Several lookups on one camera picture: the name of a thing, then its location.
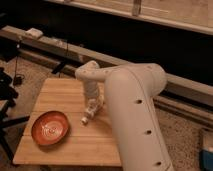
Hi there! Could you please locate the black cable with plug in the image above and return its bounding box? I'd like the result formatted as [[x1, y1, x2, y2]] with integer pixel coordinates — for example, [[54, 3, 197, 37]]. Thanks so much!
[[12, 36, 26, 86]]

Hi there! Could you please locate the white box on ledge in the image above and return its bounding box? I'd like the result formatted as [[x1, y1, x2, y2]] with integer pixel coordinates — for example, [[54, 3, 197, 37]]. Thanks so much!
[[25, 28, 43, 38]]

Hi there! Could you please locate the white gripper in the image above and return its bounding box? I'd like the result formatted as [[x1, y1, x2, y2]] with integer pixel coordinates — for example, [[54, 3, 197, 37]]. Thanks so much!
[[83, 81, 104, 118]]

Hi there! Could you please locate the black tripod stand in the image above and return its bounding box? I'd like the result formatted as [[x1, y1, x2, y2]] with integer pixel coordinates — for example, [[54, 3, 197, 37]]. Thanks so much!
[[0, 67, 29, 161]]

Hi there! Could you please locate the orange ceramic bowl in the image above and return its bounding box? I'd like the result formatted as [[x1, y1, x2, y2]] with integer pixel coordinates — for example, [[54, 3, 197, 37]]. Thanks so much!
[[31, 111, 70, 146]]

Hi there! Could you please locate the small white bottle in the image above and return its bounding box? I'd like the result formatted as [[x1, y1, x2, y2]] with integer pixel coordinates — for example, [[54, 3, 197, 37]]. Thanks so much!
[[81, 107, 96, 125]]

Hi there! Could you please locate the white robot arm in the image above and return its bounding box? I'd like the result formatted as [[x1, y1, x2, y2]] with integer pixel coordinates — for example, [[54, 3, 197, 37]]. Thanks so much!
[[75, 61, 174, 171]]

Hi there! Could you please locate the blue container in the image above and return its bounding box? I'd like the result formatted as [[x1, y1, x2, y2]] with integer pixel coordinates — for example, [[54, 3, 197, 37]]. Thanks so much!
[[199, 128, 213, 171]]

